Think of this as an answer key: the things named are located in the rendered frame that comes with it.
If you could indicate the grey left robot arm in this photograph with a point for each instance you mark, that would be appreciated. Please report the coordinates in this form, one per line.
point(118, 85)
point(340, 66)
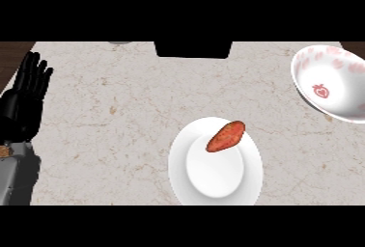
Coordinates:
point(14, 173)

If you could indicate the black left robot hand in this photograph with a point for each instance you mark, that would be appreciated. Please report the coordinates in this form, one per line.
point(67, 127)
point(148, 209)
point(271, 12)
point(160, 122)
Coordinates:
point(22, 96)

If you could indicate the orange-red sweet potato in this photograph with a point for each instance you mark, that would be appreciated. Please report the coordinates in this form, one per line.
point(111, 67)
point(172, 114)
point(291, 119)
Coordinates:
point(226, 136)

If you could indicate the white bowl with red strawberries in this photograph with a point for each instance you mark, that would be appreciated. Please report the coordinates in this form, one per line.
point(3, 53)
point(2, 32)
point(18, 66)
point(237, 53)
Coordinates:
point(333, 83)

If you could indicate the white plate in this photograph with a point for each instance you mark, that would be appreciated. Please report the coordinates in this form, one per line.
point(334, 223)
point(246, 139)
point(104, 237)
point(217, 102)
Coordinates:
point(216, 173)

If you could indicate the grey round object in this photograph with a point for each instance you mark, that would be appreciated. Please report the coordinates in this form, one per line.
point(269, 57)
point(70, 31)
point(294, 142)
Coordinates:
point(120, 42)

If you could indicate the black appliance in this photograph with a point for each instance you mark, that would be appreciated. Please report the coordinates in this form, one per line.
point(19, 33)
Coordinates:
point(192, 49)

